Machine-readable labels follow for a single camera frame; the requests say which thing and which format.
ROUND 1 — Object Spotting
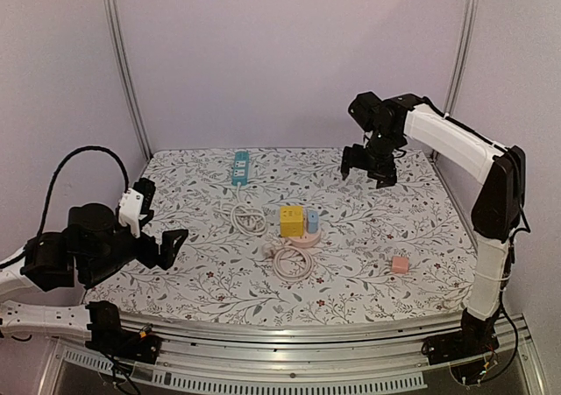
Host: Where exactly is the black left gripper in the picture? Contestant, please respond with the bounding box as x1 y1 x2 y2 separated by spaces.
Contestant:
84 226 189 284

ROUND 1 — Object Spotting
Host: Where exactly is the blue plug adapter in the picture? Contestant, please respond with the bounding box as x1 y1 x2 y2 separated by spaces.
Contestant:
307 209 319 234

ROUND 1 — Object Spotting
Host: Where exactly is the teal power strip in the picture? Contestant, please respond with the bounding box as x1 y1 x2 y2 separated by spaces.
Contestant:
231 151 250 187

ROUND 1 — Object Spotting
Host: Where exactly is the white power strip cable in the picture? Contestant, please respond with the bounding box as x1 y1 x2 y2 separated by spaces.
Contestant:
213 183 269 237

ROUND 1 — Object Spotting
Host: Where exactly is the yellow cube socket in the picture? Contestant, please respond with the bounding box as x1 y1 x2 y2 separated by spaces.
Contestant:
280 206 304 237

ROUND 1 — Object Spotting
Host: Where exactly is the pink round power socket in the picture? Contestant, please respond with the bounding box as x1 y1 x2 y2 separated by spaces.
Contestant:
283 230 322 249

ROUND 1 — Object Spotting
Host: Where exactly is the pink plug adapter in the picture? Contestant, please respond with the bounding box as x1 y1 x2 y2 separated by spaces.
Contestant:
391 256 409 274

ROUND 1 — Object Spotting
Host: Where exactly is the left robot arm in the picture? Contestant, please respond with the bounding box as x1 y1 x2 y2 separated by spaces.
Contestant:
1 179 188 364

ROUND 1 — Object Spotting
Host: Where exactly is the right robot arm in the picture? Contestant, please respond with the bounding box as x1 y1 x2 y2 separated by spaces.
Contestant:
340 92 530 364

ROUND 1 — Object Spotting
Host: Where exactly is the floral patterned table mat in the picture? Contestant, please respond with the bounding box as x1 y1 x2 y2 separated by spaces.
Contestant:
85 148 476 327

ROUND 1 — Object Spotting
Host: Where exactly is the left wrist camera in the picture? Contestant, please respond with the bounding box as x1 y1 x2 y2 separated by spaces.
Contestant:
117 187 144 238

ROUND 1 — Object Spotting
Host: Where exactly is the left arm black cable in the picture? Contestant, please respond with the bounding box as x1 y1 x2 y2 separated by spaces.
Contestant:
37 145 131 234

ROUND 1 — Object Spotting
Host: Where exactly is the right aluminium frame post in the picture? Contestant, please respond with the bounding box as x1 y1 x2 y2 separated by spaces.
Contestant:
444 0 479 115

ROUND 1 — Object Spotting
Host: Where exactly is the aluminium frame post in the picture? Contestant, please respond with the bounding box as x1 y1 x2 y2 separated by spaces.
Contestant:
103 0 153 161
444 0 479 115

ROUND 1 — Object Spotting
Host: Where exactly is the left aluminium frame post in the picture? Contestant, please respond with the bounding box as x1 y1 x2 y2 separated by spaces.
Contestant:
103 0 153 161

